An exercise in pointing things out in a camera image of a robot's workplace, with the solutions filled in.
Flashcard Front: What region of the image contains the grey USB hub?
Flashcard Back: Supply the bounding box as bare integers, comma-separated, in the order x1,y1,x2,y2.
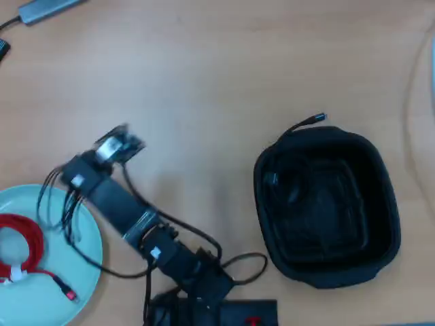
17,0,89,26

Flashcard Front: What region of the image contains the black charging cable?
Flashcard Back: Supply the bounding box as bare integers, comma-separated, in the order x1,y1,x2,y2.
263,113,344,208

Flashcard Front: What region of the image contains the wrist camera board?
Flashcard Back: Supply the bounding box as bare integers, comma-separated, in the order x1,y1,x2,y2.
92,124,147,164

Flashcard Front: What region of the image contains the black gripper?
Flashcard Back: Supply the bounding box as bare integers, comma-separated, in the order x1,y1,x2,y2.
62,151,115,198

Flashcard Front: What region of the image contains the small black device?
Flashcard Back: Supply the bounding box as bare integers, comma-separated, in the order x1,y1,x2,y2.
0,38,12,64

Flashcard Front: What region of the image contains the red charging cable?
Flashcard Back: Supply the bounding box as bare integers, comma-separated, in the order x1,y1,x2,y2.
0,213,79,303

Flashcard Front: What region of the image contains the black bowl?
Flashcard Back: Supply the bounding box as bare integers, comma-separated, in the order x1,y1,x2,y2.
254,126,402,289

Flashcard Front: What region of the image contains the white cable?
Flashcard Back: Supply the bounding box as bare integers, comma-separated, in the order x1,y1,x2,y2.
402,20,435,213

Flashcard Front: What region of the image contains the light green plate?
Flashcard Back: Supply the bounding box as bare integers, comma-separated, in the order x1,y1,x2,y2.
0,183,104,326

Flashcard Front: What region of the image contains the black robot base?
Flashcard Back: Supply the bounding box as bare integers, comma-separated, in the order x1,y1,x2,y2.
149,293,279,326

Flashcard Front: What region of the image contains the black hub cable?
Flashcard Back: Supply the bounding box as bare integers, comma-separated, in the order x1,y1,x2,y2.
0,15,22,33

